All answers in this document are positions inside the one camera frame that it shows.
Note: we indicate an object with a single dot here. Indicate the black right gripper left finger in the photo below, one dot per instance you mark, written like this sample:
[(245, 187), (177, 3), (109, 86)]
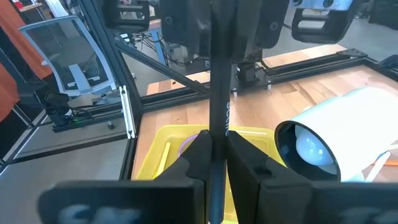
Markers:
[(124, 202)]

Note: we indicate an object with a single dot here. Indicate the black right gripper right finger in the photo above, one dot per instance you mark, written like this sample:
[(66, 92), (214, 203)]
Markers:
[(295, 202)]

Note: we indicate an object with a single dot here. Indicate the black pen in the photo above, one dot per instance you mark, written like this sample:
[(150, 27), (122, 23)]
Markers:
[(219, 93)]

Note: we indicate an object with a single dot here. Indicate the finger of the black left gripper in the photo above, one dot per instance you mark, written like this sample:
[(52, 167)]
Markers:
[(186, 21), (258, 25)]

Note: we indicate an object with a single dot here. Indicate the purple scissors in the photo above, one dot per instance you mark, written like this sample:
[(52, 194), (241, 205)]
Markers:
[(179, 149)]

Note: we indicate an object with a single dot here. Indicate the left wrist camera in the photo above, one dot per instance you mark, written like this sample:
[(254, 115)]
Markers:
[(320, 3)]

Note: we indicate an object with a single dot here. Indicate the yellow-green transparent supply box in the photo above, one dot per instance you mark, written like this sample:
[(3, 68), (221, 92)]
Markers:
[(146, 165)]

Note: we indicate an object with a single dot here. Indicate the orange panel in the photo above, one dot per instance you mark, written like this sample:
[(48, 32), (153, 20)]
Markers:
[(14, 21)]

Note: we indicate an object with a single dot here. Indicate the black aluminium frame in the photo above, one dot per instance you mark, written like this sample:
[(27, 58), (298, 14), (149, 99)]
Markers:
[(168, 101)]

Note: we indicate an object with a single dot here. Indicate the black equipment with green light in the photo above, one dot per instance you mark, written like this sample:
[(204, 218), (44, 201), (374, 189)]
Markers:
[(59, 105)]

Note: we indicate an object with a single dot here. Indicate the blue table leg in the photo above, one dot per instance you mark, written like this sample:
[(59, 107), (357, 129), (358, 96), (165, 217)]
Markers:
[(157, 46)]

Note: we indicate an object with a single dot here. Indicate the grey mesh office chair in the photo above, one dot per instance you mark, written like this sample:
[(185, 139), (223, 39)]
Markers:
[(71, 56)]

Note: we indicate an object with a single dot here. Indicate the silver frame bracket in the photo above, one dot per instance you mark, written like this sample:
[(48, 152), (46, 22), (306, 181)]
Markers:
[(127, 112)]

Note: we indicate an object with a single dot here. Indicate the yellow pencil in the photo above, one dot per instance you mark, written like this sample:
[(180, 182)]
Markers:
[(163, 158)]

